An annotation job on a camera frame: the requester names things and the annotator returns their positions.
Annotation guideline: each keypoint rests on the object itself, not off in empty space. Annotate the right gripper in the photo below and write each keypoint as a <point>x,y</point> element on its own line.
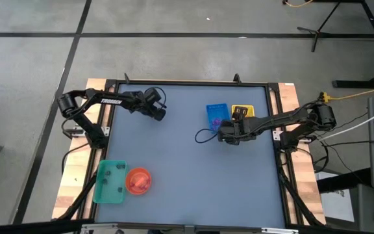
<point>234,131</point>

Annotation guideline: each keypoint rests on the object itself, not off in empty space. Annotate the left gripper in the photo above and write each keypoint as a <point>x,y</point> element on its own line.
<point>153,109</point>

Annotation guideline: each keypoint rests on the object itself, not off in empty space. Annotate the purple plastic spider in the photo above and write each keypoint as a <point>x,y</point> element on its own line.
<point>219,122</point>
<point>214,123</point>

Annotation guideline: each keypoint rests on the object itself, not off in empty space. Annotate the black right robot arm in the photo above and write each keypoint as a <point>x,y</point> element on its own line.
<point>291,122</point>

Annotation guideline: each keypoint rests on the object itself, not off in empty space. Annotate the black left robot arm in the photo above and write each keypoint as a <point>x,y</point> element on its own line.
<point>86,107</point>

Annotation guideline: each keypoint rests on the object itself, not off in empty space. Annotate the blue plastic basket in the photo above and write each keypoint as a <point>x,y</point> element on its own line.
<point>214,112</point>

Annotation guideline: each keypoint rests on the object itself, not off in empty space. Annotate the yellow plastic basket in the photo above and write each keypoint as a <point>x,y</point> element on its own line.
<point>250,109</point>

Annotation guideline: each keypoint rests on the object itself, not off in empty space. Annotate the blue-grey table mat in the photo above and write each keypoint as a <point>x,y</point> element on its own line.
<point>180,169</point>

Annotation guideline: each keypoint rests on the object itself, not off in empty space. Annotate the orange plastic bowl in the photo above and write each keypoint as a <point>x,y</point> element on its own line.
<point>132,185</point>

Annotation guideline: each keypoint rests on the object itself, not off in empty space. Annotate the green plastic bin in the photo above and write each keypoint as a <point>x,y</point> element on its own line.
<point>109,190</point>

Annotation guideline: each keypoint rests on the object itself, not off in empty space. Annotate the black aluminium crossbeam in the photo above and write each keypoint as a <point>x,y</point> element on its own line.
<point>125,226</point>

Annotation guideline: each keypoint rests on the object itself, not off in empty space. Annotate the black tripod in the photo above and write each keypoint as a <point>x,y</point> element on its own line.
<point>318,31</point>

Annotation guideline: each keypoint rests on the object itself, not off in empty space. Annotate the dark grey floor case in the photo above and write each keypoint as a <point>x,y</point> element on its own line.
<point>364,208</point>

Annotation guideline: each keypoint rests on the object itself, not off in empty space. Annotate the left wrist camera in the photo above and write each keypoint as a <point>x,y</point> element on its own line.
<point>152,95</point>

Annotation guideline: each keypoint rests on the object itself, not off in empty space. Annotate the black table frame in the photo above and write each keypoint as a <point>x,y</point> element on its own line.
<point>190,82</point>

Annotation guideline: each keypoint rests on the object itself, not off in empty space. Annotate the black desk leg frame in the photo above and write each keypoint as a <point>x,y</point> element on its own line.
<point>352,84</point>

